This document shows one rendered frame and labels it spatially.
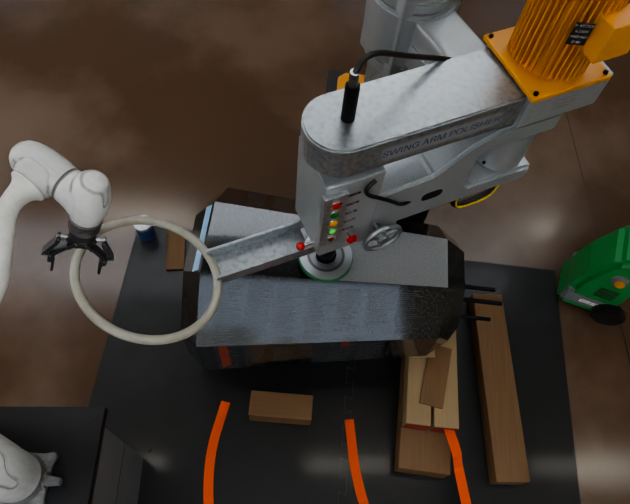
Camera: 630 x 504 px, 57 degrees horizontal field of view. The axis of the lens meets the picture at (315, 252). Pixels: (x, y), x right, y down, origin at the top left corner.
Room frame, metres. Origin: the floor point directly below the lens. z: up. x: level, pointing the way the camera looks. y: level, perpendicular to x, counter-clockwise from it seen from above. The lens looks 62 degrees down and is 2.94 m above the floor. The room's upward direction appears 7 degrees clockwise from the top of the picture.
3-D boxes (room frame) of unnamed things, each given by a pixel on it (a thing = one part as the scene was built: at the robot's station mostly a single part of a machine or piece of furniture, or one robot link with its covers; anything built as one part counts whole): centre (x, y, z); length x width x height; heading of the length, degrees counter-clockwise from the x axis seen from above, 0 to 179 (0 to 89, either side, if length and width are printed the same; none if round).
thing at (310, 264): (1.10, -0.04, 0.87); 0.21 x 0.21 x 0.01
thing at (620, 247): (1.54, -1.56, 0.43); 0.35 x 0.35 x 0.87; 76
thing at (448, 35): (1.80, -0.37, 1.36); 0.74 x 0.34 x 0.25; 34
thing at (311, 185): (1.14, -0.11, 1.32); 0.36 x 0.22 x 0.45; 119
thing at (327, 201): (0.97, -0.04, 1.37); 0.08 x 0.03 x 0.28; 119
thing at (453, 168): (1.28, -0.39, 1.30); 0.74 x 0.23 x 0.49; 119
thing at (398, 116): (1.27, -0.35, 1.61); 0.96 x 0.25 x 0.17; 119
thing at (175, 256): (1.48, 0.77, 0.02); 0.25 x 0.10 x 0.01; 11
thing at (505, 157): (1.42, -0.62, 1.34); 0.19 x 0.19 x 0.20
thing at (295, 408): (0.66, 0.07, 0.07); 0.30 x 0.12 x 0.12; 92
